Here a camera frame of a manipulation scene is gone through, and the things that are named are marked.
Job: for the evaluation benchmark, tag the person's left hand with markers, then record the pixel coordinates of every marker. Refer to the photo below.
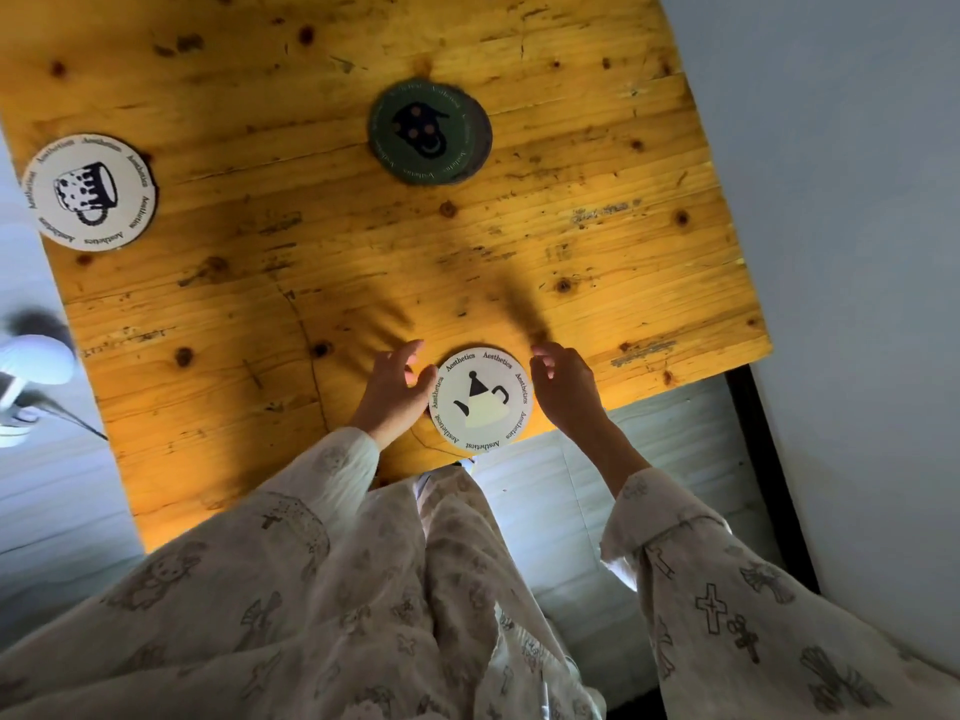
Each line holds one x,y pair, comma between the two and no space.
386,401

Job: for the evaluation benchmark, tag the person's right hand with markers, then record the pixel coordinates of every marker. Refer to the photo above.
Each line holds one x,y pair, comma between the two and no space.
574,397

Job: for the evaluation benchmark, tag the person's right thumb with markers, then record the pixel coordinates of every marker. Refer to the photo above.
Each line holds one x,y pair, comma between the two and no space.
538,369

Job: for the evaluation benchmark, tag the person's left thumb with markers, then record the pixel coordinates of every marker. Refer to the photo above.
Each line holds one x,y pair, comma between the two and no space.
424,382

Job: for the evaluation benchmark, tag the white coaster with teapot print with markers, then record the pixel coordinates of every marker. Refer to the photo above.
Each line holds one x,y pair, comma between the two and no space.
481,401

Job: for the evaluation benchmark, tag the person's right forearm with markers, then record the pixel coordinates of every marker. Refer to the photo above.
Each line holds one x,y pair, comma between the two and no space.
675,547

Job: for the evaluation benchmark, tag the person's left forearm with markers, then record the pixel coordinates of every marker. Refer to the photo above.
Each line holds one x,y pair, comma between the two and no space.
300,487

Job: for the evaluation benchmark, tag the cream patterned pajama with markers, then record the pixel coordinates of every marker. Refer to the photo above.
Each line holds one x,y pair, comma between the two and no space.
390,614

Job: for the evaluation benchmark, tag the dark green coaster with face print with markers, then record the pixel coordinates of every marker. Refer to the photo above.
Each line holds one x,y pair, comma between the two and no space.
420,131

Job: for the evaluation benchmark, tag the white coaster with mug print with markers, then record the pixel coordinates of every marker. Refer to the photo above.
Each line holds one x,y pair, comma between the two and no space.
88,193

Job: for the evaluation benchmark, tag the white lamp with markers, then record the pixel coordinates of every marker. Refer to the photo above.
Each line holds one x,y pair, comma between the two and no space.
30,367

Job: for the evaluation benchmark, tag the black bed frame rail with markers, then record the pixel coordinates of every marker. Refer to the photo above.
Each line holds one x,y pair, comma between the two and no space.
769,472

